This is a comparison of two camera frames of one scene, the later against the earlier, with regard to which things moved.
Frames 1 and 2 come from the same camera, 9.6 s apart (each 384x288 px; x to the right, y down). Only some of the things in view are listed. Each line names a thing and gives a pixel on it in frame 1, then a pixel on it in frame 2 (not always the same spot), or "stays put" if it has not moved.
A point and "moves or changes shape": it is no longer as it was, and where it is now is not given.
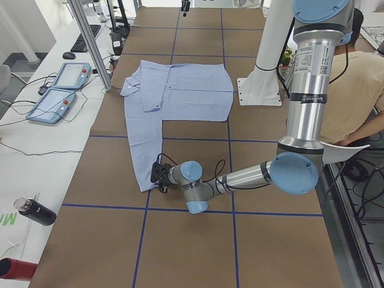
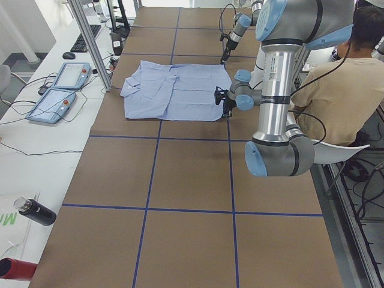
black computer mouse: (68, 55) stays put
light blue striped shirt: (156, 92) moves or changes shape
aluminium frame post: (92, 44) stays put
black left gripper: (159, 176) -> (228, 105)
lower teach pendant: (51, 106) stays put
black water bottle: (35, 211) stays put
